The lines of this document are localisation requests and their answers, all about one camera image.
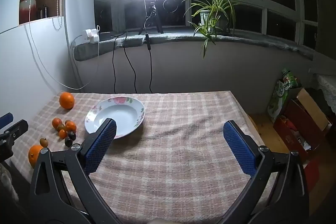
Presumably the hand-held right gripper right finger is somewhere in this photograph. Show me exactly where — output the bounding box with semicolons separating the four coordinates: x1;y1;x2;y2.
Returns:
218;120;310;224

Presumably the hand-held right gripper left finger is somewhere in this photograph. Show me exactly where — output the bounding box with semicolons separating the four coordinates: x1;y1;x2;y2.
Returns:
29;118;124;224

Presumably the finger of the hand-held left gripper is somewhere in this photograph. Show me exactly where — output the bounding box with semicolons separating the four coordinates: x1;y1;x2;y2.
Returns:
0;112;14;130
0;120;29;160

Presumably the orange with stem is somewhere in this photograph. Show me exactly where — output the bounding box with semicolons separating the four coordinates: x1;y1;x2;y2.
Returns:
28;145;45;167

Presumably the white floral plate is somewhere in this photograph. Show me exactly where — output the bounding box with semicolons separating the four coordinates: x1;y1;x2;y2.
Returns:
84;97;146;139

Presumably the large orange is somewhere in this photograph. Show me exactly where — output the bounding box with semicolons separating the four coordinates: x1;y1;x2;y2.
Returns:
59;92;75;109

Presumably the red box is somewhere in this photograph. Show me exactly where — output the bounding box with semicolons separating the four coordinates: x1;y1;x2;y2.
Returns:
273;114;311;163

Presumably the green printed bag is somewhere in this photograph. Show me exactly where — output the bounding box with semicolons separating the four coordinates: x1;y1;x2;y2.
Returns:
267;68;301;123

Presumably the checked pink table cloth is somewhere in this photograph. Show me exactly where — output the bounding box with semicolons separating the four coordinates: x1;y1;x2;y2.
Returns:
10;90;265;224

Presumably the cardboard box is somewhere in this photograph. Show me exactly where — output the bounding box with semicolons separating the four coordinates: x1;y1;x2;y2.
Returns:
285;87;332;133

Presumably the white lace cloth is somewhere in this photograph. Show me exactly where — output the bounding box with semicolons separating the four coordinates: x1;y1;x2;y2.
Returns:
315;74;336;115

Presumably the red and white vase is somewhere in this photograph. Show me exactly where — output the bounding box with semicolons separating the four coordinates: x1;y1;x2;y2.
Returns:
20;0;38;22

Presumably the spider plant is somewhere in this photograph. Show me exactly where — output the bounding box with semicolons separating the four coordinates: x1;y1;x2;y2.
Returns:
182;0;239;59

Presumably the grey sill cloth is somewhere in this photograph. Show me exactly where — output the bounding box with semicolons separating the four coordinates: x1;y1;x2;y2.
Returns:
74;29;315;62

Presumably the plant pot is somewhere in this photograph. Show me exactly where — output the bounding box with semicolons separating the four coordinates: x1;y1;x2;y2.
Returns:
199;11;220;28

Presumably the black tripod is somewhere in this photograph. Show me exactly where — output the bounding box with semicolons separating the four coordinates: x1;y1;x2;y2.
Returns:
138;0;164;35

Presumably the long white cable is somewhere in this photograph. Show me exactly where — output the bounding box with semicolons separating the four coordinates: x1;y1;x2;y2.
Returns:
26;0;101;90

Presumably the black ring light cable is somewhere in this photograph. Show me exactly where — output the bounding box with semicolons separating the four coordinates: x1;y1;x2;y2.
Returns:
143;0;154;94

